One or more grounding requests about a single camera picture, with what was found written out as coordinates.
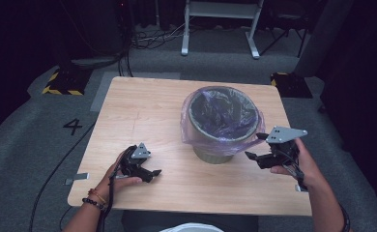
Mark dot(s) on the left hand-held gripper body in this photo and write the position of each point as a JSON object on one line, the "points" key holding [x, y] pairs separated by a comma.
{"points": [[132, 164]]}

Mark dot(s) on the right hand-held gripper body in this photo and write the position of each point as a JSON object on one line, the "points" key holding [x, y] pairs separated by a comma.
{"points": [[284, 151]]}

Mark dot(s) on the purple plastic bag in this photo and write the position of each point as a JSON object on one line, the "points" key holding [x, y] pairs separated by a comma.
{"points": [[222, 112]]}

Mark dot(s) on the green plastic bin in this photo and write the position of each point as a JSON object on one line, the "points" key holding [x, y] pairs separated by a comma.
{"points": [[214, 158]]}

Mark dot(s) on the person's right hand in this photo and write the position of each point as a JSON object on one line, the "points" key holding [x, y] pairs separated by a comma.
{"points": [[307, 174]]}

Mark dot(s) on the person's left hand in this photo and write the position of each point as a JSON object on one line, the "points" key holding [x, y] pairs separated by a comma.
{"points": [[110, 188]]}

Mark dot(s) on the person's dark trousers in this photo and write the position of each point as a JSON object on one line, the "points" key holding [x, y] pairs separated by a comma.
{"points": [[144, 222]]}

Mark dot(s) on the black yellow striped base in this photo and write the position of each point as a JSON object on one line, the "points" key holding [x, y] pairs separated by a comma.
{"points": [[291, 85], [69, 82]]}

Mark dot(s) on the person's white shirt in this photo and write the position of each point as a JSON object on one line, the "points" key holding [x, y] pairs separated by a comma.
{"points": [[193, 227]]}

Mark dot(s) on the black wrist band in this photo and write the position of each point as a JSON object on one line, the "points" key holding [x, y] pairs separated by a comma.
{"points": [[346, 220]]}

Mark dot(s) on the black tripod stand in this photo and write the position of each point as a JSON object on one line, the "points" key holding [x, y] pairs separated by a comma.
{"points": [[286, 32]]}

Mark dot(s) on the grey pillar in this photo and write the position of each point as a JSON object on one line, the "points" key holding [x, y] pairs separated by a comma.
{"points": [[322, 35]]}

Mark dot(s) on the dark equipment tower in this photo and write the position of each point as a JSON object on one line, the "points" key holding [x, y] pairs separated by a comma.
{"points": [[123, 25]]}

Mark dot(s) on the white metal table frame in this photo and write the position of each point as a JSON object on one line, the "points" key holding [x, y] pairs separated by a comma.
{"points": [[220, 9]]}

